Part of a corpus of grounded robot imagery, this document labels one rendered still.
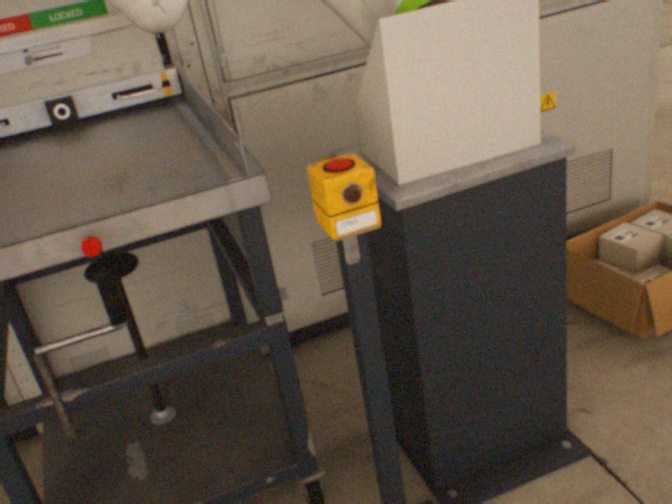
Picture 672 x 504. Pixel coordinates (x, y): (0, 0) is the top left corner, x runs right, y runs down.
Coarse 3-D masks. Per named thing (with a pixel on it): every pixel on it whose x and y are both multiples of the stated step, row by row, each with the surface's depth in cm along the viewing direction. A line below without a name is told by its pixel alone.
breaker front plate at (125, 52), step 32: (0, 0) 152; (32, 0) 154; (64, 0) 156; (32, 32) 157; (128, 32) 163; (0, 64) 157; (32, 64) 159; (64, 64) 161; (96, 64) 164; (128, 64) 166; (160, 64) 168; (0, 96) 160; (32, 96) 162
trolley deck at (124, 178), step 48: (0, 144) 164; (48, 144) 158; (96, 144) 153; (144, 144) 148; (192, 144) 143; (0, 192) 136; (48, 192) 132; (96, 192) 128; (144, 192) 125; (192, 192) 121; (240, 192) 124; (0, 240) 116; (48, 240) 116
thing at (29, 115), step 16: (128, 80) 166; (144, 80) 167; (176, 80) 170; (48, 96) 163; (80, 96) 164; (96, 96) 165; (112, 96) 166; (144, 96) 169; (0, 112) 160; (16, 112) 161; (32, 112) 162; (80, 112) 165; (96, 112) 167; (16, 128) 162; (32, 128) 163
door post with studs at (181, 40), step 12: (180, 24) 175; (168, 36) 175; (180, 36) 176; (192, 36) 177; (180, 48) 177; (192, 48) 178; (180, 60) 179; (192, 60) 179; (192, 72) 180; (192, 84) 181; (204, 84) 183; (204, 96) 184; (252, 312) 215; (264, 348) 221
